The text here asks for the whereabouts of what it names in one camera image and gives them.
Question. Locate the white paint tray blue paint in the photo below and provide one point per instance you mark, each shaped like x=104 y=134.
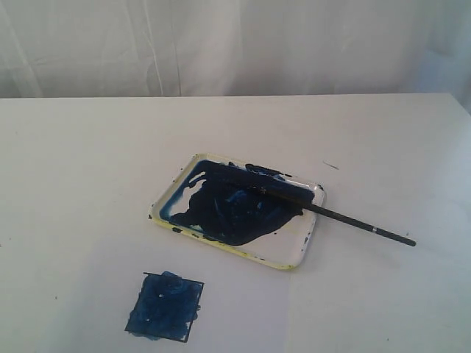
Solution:
x=217 y=201

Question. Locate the white backdrop curtain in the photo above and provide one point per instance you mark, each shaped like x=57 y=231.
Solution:
x=222 y=48

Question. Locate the black paintbrush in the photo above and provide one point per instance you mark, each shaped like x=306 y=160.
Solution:
x=338 y=217

